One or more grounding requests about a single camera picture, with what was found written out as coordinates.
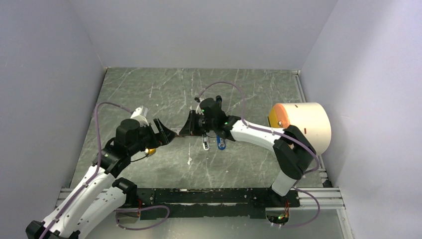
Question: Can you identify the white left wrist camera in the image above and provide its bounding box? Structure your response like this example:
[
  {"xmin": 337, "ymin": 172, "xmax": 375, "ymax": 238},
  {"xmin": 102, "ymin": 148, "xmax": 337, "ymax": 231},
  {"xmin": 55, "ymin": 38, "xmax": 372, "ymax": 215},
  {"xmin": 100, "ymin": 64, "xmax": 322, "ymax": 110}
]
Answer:
[{"xmin": 130, "ymin": 106, "xmax": 148, "ymax": 126}]

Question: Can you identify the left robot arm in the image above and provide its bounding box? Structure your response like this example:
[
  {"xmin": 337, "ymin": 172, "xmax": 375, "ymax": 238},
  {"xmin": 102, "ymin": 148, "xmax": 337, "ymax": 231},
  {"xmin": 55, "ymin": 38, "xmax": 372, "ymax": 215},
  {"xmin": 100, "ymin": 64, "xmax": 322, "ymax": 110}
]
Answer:
[{"xmin": 25, "ymin": 118, "xmax": 176, "ymax": 239}]

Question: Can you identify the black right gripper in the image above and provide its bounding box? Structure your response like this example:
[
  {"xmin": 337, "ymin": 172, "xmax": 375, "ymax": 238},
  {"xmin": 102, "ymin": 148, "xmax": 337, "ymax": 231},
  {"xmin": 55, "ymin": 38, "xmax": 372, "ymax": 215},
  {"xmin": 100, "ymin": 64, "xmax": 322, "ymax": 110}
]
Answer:
[{"xmin": 179, "ymin": 110, "xmax": 216, "ymax": 136}]

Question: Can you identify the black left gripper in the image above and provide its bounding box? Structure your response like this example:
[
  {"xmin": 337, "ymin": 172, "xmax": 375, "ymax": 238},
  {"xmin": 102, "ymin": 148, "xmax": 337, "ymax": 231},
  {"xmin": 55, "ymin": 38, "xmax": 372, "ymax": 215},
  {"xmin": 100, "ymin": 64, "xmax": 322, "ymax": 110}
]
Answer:
[{"xmin": 127, "ymin": 117, "xmax": 176, "ymax": 155}]

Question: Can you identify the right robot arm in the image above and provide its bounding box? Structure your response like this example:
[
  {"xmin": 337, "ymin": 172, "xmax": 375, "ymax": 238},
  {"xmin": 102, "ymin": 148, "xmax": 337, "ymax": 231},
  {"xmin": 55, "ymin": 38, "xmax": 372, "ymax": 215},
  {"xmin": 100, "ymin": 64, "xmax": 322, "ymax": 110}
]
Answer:
[{"xmin": 179, "ymin": 98, "xmax": 317, "ymax": 206}]

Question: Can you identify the white cylinder with coloured lid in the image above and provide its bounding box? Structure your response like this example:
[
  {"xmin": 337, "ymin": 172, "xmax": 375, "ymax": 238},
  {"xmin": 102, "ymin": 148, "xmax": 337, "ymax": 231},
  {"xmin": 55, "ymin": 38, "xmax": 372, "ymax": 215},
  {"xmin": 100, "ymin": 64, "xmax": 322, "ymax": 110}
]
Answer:
[{"xmin": 268, "ymin": 103, "xmax": 331, "ymax": 156}]

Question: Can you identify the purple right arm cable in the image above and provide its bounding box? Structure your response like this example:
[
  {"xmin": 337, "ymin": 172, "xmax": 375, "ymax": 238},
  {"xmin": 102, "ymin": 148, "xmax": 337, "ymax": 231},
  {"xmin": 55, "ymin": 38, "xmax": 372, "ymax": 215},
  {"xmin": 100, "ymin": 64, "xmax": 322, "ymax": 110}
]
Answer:
[{"xmin": 195, "ymin": 81, "xmax": 321, "ymax": 229}]

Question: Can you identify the aluminium rail frame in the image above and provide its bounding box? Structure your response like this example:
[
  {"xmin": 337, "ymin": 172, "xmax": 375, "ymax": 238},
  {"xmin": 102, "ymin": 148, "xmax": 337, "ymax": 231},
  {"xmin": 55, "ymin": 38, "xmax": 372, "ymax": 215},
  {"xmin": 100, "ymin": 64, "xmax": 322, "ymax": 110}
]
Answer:
[{"xmin": 44, "ymin": 71, "xmax": 355, "ymax": 239}]

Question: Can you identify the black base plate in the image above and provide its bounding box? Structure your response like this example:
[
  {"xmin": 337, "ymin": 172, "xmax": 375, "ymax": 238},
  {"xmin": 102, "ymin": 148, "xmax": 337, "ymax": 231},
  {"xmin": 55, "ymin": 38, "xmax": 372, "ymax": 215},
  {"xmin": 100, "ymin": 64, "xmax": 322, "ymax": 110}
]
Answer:
[{"xmin": 121, "ymin": 188, "xmax": 300, "ymax": 220}]

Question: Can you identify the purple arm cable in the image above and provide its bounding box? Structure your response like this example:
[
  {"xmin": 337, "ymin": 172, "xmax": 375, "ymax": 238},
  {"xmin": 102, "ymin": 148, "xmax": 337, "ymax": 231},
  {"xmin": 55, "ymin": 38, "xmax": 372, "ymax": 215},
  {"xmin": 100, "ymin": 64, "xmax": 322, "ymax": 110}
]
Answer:
[
  {"xmin": 39, "ymin": 101, "xmax": 170, "ymax": 239},
  {"xmin": 195, "ymin": 81, "xmax": 321, "ymax": 229}
]

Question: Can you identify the yellow capped round object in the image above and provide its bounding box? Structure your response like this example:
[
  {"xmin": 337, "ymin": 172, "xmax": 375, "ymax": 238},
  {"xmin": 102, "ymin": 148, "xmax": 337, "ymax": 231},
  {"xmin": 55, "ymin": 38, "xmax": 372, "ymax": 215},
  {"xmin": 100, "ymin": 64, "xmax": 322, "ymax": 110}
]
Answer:
[{"xmin": 144, "ymin": 148, "xmax": 156, "ymax": 157}]

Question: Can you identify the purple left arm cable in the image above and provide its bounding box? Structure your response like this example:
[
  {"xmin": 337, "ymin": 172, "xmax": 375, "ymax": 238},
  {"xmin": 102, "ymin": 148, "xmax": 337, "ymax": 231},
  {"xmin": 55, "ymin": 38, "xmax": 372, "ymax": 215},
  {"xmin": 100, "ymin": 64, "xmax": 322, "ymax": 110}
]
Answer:
[{"xmin": 39, "ymin": 101, "xmax": 170, "ymax": 239}]

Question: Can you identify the small white light-blue stapler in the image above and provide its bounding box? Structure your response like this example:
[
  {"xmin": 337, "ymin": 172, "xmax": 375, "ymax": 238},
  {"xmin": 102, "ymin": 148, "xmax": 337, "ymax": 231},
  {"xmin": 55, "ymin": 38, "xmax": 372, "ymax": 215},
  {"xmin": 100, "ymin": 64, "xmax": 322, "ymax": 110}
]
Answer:
[{"xmin": 202, "ymin": 134, "xmax": 210, "ymax": 150}]

